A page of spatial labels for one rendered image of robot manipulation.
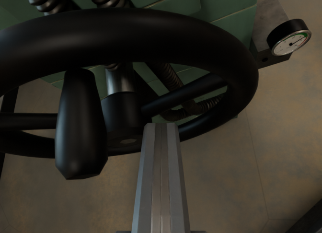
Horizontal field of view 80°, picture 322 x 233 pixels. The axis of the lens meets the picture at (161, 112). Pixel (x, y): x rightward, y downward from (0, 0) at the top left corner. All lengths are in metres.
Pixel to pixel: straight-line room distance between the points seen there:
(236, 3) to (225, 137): 0.74
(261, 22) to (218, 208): 0.78
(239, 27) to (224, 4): 0.07
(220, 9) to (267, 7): 0.17
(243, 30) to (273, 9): 0.10
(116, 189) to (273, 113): 0.89
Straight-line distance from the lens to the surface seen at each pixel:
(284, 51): 0.44
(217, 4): 0.37
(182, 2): 0.21
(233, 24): 0.42
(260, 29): 0.49
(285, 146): 1.04
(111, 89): 0.23
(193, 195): 1.02
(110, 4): 0.18
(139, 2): 0.20
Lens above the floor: 1.00
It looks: 65 degrees down
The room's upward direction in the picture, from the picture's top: 46 degrees counter-clockwise
